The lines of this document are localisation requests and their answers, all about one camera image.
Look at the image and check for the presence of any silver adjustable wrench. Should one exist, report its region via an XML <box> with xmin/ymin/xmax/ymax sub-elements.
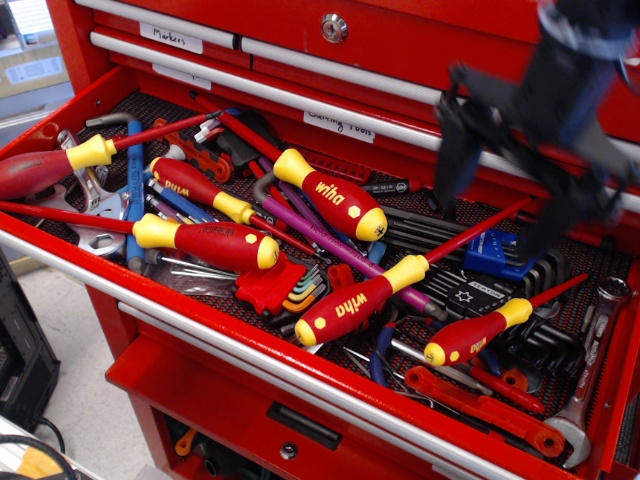
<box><xmin>27</xmin><ymin>129</ymin><xmax>132</xmax><ymax>258</ymax></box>

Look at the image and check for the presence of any small red yellow screwdriver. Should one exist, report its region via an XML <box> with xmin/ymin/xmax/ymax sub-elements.
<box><xmin>424</xmin><ymin>273</ymin><xmax>589</xmax><ymax>367</ymax></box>

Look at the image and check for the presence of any white markers label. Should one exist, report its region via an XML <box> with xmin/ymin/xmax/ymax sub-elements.
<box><xmin>139</xmin><ymin>22</ymin><xmax>203</xmax><ymax>54</ymax></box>

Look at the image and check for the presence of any grey large hex key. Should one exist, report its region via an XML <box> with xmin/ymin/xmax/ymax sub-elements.
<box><xmin>85</xmin><ymin>112</ymin><xmax>137</xmax><ymax>128</ymax></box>

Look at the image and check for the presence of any dark red screwdriver far left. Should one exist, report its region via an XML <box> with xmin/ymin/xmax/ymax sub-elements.
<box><xmin>1</xmin><ymin>111</ymin><xmax>220</xmax><ymax>200</ymax></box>

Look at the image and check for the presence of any red hex key holder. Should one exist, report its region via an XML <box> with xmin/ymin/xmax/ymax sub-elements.
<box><xmin>235</xmin><ymin>252</ymin><xmax>318</xmax><ymax>315</ymax></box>

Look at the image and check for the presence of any white cutting tools label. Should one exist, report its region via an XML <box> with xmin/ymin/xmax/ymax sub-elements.
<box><xmin>303</xmin><ymin>111</ymin><xmax>376</xmax><ymax>144</ymax></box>

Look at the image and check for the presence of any small black precision screwdriver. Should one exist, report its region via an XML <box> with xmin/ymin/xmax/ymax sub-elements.
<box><xmin>362</xmin><ymin>179</ymin><xmax>421</xmax><ymax>196</ymax></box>

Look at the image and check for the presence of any black box on floor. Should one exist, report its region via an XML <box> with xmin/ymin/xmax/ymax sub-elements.
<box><xmin>1</xmin><ymin>257</ymin><xmax>61</xmax><ymax>432</ymax></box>

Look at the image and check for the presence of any red yellow screwdriver front left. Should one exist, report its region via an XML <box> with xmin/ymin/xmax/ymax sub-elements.
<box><xmin>1</xmin><ymin>201</ymin><xmax>280</xmax><ymax>272</ymax></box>

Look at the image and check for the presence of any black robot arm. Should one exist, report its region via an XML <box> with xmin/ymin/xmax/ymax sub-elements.
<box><xmin>435</xmin><ymin>1</ymin><xmax>639</xmax><ymax>258</ymax></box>

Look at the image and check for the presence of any red yellow wiha screwdriver centre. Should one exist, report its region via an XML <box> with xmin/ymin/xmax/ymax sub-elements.
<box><xmin>294</xmin><ymin>197</ymin><xmax>532</xmax><ymax>347</ymax></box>

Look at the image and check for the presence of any open red drawer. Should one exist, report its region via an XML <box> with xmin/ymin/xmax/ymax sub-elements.
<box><xmin>1</xmin><ymin>59</ymin><xmax>639</xmax><ymax>479</ymax></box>

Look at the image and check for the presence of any slim red yellow screwdriver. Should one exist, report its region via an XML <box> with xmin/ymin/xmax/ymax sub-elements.
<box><xmin>150</xmin><ymin>157</ymin><xmax>321</xmax><ymax>259</ymax></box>

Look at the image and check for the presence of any black torx key set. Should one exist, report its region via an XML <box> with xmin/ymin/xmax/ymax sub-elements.
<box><xmin>424</xmin><ymin>267</ymin><xmax>523</xmax><ymax>320</ymax></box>

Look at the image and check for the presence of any chest key lock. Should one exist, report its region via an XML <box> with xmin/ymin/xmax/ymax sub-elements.
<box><xmin>321</xmin><ymin>13</ymin><xmax>348</xmax><ymax>43</ymax></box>

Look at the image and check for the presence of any red yellow wiha screwdriver upper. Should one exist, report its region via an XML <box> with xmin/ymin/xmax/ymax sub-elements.
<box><xmin>190</xmin><ymin>91</ymin><xmax>388</xmax><ymax>242</ymax></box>

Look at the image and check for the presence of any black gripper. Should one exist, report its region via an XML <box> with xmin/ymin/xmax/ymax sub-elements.
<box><xmin>434</xmin><ymin>19</ymin><xmax>639</xmax><ymax>259</ymax></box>

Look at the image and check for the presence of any silver combination wrench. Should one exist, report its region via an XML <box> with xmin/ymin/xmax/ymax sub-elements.
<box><xmin>545</xmin><ymin>277</ymin><xmax>632</xmax><ymax>470</ymax></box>

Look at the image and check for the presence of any blue handled tool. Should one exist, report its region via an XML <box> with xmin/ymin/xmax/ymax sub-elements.
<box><xmin>126</xmin><ymin>144</ymin><xmax>145</xmax><ymax>273</ymax></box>

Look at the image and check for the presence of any red tool chest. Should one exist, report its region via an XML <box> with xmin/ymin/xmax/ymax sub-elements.
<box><xmin>45</xmin><ymin>0</ymin><xmax>640</xmax><ymax>480</ymax></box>

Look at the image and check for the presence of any purple hex key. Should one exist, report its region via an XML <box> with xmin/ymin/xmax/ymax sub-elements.
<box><xmin>252</xmin><ymin>171</ymin><xmax>449</xmax><ymax>322</ymax></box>

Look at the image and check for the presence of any red yellow wiha screwdriver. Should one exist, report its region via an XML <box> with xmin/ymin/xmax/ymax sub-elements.
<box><xmin>294</xmin><ymin>197</ymin><xmax>532</xmax><ymax>347</ymax></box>
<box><xmin>190</xmin><ymin>91</ymin><xmax>388</xmax><ymax>242</ymax></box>

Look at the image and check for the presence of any red black folding key set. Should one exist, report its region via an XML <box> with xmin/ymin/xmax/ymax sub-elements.
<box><xmin>158</xmin><ymin>120</ymin><xmax>234</xmax><ymax>183</ymax></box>

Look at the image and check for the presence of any orange red flat tool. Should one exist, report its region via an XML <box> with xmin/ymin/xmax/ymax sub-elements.
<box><xmin>404</xmin><ymin>366</ymin><xmax>566</xmax><ymax>458</ymax></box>

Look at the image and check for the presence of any blue hex key holder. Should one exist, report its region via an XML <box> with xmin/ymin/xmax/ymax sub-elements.
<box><xmin>462</xmin><ymin>229</ymin><xmax>540</xmax><ymax>281</ymax></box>

